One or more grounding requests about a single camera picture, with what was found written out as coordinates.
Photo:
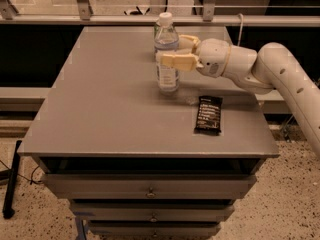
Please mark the grey drawer cabinet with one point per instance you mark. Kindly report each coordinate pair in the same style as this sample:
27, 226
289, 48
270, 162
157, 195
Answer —
105, 115

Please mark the middle grey drawer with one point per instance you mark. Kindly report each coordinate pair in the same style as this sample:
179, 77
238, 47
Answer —
153, 212

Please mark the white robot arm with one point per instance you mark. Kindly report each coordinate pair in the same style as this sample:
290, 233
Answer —
273, 67

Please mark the green soda can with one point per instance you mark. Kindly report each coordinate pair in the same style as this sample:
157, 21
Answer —
155, 33

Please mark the clear blue-labelled plastic bottle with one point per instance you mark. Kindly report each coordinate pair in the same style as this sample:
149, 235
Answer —
166, 41

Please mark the black snack bar wrapper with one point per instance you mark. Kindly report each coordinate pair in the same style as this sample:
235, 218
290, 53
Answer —
208, 119

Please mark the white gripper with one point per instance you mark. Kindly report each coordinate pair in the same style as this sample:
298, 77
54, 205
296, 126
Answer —
212, 59

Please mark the grey drawer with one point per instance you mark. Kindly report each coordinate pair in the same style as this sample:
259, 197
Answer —
113, 228
153, 212
149, 187

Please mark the top grey drawer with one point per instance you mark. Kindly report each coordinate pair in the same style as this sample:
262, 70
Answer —
149, 187

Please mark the black stand leg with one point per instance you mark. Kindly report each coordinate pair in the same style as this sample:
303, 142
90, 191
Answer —
7, 210

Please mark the bottom grey drawer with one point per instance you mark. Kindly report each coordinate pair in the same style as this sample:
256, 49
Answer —
113, 228

